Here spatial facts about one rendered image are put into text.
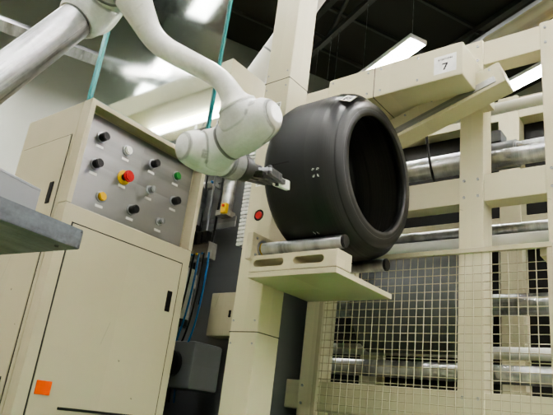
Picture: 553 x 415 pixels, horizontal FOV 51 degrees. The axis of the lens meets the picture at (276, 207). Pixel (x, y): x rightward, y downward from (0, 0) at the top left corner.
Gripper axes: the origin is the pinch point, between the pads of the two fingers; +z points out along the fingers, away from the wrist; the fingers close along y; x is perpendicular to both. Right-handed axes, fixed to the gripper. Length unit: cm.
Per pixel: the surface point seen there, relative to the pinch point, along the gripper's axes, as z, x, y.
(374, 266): 46, 20, -6
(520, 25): 475, -306, 44
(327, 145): 10.8, -13.7, -9.6
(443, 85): 67, -52, -27
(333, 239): 18.6, 15.1, -7.2
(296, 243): 18.6, 15.1, 7.4
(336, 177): 13.4, -3.5, -11.3
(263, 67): 72, -91, 70
